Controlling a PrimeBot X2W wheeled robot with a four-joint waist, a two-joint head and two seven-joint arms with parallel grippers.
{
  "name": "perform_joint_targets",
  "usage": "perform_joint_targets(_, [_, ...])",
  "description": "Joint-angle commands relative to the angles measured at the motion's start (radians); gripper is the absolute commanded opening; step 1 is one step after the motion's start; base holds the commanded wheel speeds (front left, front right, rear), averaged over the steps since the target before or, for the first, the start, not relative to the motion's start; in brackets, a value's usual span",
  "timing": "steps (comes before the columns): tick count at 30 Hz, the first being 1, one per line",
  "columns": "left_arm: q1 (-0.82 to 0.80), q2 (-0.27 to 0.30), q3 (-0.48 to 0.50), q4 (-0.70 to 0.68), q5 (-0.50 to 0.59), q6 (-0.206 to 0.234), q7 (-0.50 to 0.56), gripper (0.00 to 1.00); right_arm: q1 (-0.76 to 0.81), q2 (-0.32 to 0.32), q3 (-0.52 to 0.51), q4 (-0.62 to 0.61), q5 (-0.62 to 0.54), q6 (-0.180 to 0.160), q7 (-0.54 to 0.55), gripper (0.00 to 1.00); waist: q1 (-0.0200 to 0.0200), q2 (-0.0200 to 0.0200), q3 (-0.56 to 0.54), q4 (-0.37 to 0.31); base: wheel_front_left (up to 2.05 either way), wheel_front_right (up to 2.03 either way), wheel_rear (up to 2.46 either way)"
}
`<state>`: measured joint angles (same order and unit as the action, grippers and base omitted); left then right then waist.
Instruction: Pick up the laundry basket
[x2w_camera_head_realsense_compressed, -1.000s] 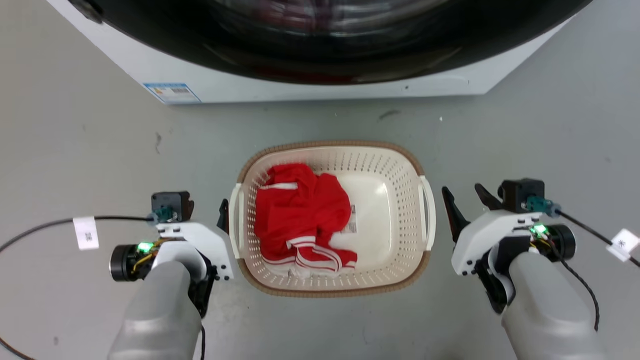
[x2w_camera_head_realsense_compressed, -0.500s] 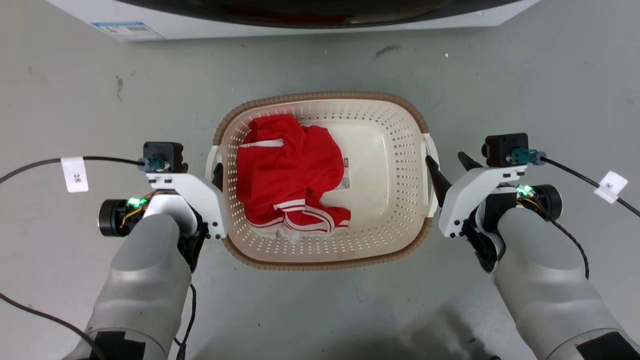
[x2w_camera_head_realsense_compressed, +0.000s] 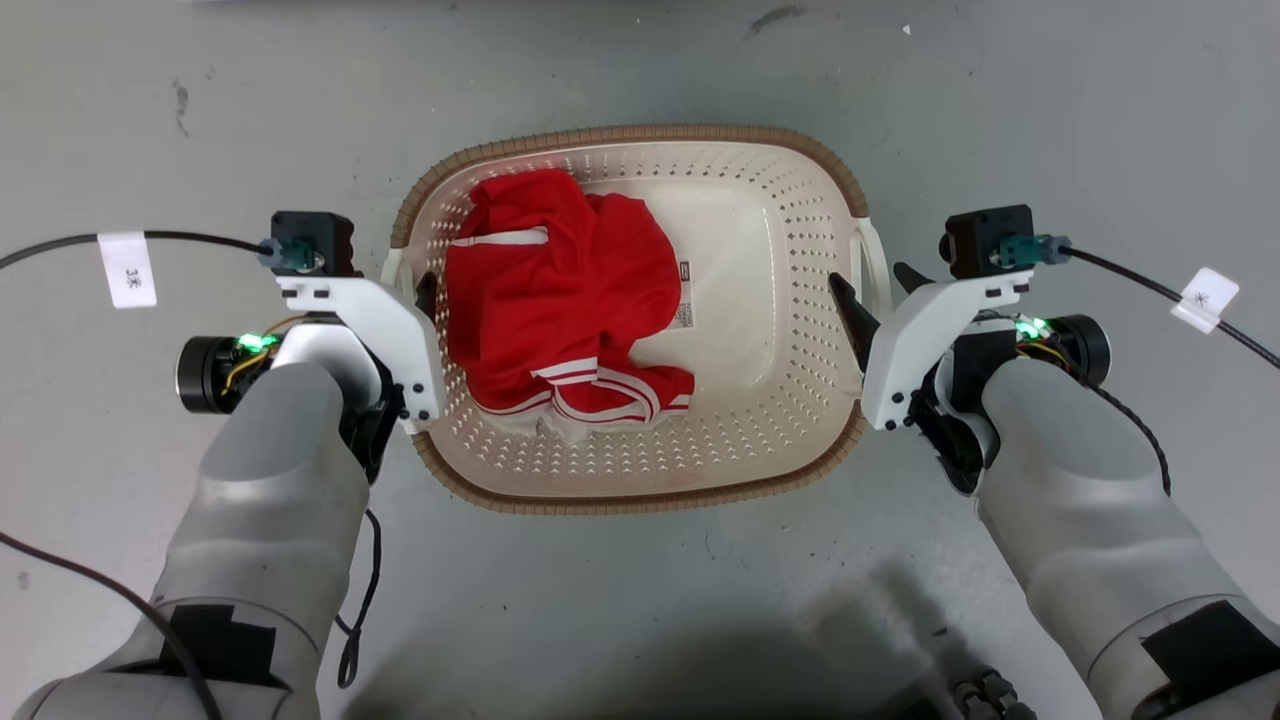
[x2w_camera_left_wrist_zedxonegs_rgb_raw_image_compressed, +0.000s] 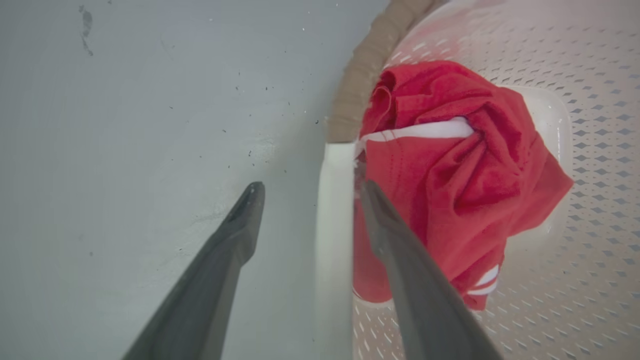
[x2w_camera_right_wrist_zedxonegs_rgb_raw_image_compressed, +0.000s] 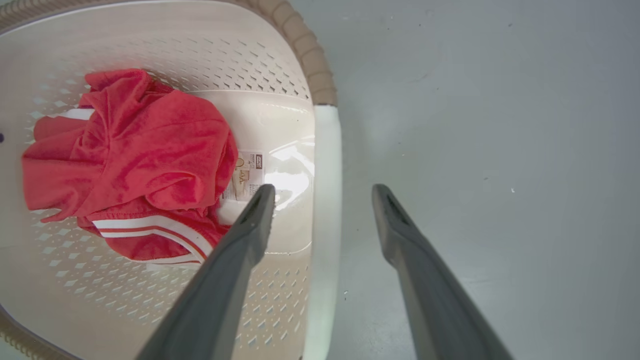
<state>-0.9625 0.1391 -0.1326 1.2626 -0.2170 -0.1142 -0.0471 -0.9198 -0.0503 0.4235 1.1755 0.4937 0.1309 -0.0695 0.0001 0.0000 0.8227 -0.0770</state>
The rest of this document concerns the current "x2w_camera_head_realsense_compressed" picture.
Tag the cream perforated laundry basket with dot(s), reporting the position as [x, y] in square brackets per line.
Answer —
[760, 300]

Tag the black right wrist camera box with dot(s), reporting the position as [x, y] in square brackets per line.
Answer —
[985, 240]

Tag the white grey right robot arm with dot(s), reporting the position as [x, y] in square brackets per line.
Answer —
[1080, 500]

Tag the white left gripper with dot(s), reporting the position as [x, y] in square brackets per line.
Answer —
[395, 330]

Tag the white printed barcode label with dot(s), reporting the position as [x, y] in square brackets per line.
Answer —
[684, 295]

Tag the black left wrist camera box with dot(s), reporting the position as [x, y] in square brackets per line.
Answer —
[312, 242]

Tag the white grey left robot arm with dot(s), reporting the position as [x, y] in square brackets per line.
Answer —
[270, 520]

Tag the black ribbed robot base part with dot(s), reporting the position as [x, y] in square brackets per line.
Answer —
[990, 695]

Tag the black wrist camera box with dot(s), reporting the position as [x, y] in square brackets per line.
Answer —
[312, 242]
[985, 240]

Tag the red garment with white stripes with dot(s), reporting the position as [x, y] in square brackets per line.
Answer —
[560, 300]

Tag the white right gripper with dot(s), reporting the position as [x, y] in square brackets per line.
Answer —
[915, 340]

